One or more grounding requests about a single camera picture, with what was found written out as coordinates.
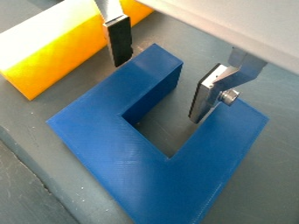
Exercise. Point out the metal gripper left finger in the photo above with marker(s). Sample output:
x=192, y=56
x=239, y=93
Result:
x=117, y=30

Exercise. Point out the yellow long bar block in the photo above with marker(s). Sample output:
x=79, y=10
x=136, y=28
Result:
x=43, y=48

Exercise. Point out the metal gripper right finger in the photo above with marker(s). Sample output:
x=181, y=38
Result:
x=215, y=87

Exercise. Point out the blue U-shaped block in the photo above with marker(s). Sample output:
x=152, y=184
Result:
x=160, y=190

